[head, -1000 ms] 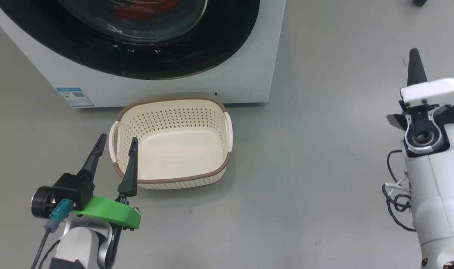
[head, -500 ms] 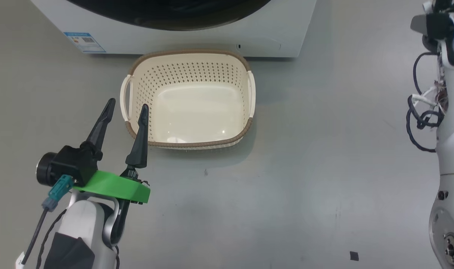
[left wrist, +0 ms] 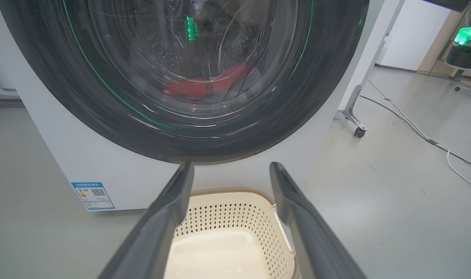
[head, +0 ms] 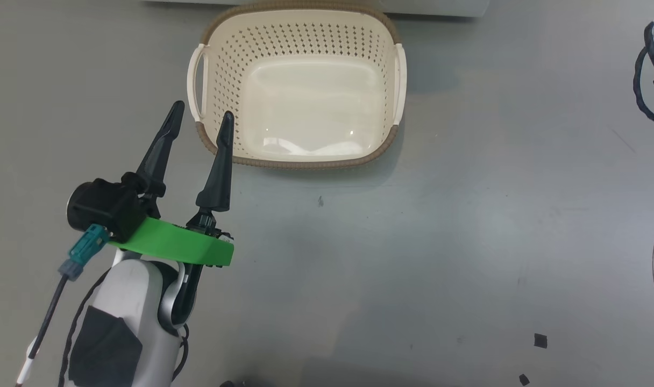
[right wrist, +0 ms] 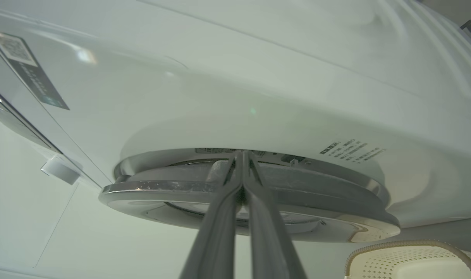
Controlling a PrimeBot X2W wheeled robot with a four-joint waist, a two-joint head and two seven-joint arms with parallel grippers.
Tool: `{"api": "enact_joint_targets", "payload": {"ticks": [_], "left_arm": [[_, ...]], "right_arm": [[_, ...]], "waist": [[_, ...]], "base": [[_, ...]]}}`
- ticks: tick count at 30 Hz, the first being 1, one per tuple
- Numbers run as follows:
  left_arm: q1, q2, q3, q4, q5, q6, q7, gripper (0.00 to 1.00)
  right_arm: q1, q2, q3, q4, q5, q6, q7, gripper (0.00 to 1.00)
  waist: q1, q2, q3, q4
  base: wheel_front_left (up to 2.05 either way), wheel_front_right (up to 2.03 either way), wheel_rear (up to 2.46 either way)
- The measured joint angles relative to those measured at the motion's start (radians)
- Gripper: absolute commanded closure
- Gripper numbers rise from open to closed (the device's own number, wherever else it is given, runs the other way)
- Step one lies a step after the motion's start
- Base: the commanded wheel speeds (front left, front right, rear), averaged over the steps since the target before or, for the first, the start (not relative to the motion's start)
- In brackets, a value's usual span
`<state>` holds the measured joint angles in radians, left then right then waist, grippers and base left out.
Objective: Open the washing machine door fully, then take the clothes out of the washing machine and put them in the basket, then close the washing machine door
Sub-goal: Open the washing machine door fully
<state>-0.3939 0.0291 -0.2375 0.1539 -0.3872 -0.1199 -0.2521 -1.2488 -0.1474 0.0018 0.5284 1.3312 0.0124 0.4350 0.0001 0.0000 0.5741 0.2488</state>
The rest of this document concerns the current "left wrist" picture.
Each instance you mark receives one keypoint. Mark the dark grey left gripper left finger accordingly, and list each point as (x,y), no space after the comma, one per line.
(158,232)

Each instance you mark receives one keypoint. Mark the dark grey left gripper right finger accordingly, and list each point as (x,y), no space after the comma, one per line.
(309,236)

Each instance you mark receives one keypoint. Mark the red white garment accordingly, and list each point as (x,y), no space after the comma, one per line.
(189,88)

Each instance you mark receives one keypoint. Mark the round black glass washer door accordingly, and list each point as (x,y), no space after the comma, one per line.
(84,97)

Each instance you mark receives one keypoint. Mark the cream perforated laundry basket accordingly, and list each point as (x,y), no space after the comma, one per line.
(220,252)

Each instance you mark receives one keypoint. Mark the white washing machine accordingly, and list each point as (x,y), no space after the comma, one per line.
(103,166)

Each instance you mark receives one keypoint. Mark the beige wooden door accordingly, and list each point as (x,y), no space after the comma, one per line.
(437,46)

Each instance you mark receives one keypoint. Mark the blue energy label sticker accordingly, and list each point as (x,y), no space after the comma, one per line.
(93,195)

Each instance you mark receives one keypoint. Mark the background robot with green light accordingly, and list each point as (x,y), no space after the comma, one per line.
(466,58)

